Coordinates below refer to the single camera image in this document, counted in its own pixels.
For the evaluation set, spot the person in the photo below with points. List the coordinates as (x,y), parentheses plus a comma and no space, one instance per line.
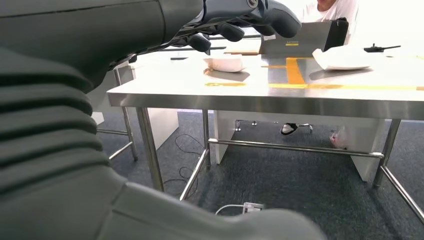
(331,10)

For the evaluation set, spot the black hand tool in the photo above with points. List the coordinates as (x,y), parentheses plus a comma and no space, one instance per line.
(374,49)

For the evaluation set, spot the brown cardboard sheet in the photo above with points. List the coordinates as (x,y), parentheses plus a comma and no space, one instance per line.
(243,52)

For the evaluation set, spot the black bag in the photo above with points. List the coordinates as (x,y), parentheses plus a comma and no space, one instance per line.
(338,33)

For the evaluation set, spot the stainless steel workbench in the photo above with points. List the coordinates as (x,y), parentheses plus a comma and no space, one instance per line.
(265,102)
(131,142)

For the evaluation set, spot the yellow tape frame on workbench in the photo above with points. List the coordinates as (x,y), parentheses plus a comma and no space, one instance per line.
(294,71)

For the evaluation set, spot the grey laptop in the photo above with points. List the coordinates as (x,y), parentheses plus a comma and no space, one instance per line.
(298,38)

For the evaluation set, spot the pink plastic bag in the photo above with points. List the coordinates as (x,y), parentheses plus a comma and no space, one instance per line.
(338,139)

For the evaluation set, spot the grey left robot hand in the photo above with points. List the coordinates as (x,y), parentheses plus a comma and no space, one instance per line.
(82,30)

